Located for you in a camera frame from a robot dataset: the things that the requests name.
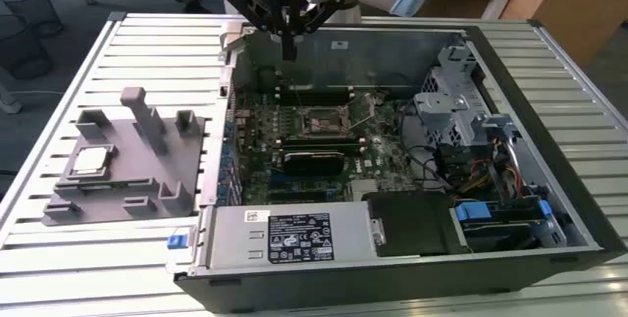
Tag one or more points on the silver metal drive cage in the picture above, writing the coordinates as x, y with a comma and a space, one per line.
441, 105

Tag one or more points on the blue carrier tab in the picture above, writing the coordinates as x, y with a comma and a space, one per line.
542, 210

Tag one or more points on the wooden cabinet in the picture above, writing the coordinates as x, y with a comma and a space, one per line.
578, 8

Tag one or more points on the silver power supply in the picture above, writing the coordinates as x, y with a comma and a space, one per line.
234, 232

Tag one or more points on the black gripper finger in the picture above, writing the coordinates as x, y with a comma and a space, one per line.
318, 19
254, 11

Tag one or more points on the black chair base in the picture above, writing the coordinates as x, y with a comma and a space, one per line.
198, 6

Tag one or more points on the silver chipset heatsink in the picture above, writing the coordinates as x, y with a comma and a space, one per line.
364, 187

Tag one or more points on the CPU socket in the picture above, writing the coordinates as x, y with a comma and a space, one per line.
324, 122

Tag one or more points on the grey disk bay frame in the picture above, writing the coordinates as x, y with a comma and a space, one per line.
494, 122

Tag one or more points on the silver CPU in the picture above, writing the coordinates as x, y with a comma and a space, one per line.
90, 160

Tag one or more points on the blue plastic latch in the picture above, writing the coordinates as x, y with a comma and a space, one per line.
177, 241

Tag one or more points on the green RAM stick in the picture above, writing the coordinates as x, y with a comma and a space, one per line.
118, 185

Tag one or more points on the black hard disk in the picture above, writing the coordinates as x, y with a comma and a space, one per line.
494, 238

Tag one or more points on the grey parts rack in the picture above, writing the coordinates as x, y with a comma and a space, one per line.
132, 170

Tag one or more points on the black PC case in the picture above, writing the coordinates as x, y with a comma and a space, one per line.
342, 287

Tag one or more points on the green motherboard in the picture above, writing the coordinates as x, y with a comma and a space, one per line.
386, 155

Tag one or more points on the blue disk carrier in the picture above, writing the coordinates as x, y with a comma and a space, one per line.
470, 216

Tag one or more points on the black graphics card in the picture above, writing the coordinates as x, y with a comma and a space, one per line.
313, 164

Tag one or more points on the blue expansion slot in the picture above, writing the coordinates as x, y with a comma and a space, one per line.
328, 193

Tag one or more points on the black RAM slot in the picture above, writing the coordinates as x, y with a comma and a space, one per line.
316, 103
321, 146
316, 98
321, 139
321, 143
316, 94
316, 89

